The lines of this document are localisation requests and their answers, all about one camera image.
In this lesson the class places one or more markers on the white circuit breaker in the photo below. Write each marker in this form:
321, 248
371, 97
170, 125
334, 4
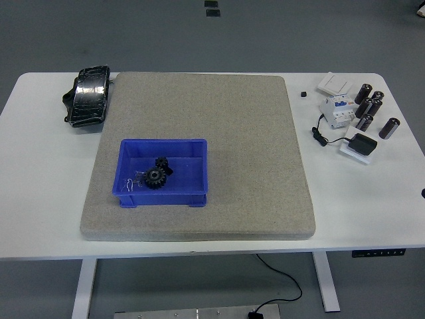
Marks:
335, 111

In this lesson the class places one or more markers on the tan brown object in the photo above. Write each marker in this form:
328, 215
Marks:
421, 10

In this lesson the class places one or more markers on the blue plastic box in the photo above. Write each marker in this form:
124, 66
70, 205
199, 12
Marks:
186, 196

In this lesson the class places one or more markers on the black tape-wrapped pad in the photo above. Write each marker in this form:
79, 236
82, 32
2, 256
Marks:
88, 99

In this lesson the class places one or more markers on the black power adapter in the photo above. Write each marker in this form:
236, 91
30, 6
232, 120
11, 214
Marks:
363, 144

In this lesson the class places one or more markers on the small black gear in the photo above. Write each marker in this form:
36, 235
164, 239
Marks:
161, 162

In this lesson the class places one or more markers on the grey-brown mat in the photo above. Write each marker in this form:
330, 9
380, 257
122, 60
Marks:
206, 113

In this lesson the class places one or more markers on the white table leg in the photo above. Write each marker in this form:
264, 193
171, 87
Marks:
325, 282
83, 289

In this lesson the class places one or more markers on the small black cube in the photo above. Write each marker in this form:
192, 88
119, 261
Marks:
303, 93

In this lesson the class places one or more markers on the white flat plate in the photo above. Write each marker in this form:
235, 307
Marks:
360, 159

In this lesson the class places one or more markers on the grey metal floor plate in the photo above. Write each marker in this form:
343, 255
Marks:
166, 314

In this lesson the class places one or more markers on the small metal clip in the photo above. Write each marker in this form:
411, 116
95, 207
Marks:
138, 176

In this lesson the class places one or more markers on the white wall switch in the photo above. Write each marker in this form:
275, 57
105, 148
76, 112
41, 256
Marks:
333, 83

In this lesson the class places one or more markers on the black floor patch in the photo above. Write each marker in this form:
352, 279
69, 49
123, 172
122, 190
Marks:
210, 3
213, 13

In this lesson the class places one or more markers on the black cylindrical capacitor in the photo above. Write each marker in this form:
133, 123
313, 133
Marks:
363, 93
378, 95
376, 107
362, 108
388, 128
365, 122

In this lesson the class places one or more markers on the large black gear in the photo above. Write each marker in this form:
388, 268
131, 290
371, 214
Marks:
154, 178

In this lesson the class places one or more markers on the small black nut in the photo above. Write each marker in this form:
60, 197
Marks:
170, 170

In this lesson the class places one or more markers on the black table control panel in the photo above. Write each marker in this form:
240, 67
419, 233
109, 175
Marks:
378, 253

